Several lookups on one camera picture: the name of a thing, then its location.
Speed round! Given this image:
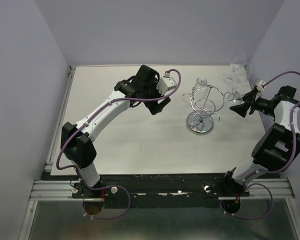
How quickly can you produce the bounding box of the chrome wine glass rack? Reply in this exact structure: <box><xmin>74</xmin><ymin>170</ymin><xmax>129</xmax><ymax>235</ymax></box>
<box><xmin>182</xmin><ymin>84</ymin><xmax>226</xmax><ymax>136</ymax></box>

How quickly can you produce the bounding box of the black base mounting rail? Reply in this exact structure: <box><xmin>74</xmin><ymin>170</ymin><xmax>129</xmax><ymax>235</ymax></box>
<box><xmin>30</xmin><ymin>173</ymin><xmax>295</xmax><ymax>212</ymax></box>

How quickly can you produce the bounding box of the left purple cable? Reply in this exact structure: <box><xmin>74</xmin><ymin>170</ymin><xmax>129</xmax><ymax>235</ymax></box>
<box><xmin>56</xmin><ymin>69</ymin><xmax>183</xmax><ymax>221</ymax></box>

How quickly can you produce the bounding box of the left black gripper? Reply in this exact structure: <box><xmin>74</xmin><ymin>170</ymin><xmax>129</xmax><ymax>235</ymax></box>
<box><xmin>142</xmin><ymin>78</ymin><xmax>171</xmax><ymax>115</ymax></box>

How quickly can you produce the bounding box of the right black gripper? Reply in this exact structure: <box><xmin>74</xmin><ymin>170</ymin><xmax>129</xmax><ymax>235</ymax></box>
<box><xmin>230</xmin><ymin>89</ymin><xmax>276</xmax><ymax>118</ymax></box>

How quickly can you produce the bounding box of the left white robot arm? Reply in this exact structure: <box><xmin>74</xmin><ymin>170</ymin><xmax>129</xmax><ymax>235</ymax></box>
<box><xmin>60</xmin><ymin>65</ymin><xmax>178</xmax><ymax>198</ymax></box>

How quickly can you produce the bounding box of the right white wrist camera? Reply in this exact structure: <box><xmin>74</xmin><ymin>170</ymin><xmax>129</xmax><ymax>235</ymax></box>
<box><xmin>252</xmin><ymin>78</ymin><xmax>266</xmax><ymax>100</ymax></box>

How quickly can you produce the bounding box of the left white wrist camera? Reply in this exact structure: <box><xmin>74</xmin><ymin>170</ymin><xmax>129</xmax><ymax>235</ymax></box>
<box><xmin>156</xmin><ymin>71</ymin><xmax>177</xmax><ymax>96</ymax></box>

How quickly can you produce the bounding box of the clear wine glass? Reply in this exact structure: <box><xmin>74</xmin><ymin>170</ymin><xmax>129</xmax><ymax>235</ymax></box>
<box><xmin>194</xmin><ymin>76</ymin><xmax>208</xmax><ymax>93</ymax></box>
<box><xmin>224</xmin><ymin>86</ymin><xmax>245</xmax><ymax>105</ymax></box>
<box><xmin>223</xmin><ymin>51</ymin><xmax>247</xmax><ymax>85</ymax></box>
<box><xmin>234</xmin><ymin>63</ymin><xmax>253</xmax><ymax>83</ymax></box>

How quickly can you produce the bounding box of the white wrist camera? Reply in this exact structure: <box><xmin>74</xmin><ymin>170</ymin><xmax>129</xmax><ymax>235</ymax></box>
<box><xmin>252</xmin><ymin>78</ymin><xmax>266</xmax><ymax>100</ymax></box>
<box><xmin>156</xmin><ymin>71</ymin><xmax>177</xmax><ymax>96</ymax></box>

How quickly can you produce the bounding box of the aluminium frame rail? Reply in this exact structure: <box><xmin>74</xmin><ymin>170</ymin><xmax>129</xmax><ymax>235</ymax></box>
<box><xmin>18</xmin><ymin>66</ymin><xmax>76</xmax><ymax>240</ymax></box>

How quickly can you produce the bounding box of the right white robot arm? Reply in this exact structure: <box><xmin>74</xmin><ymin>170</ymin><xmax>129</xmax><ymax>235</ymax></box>
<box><xmin>219</xmin><ymin>85</ymin><xmax>300</xmax><ymax>196</ymax></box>

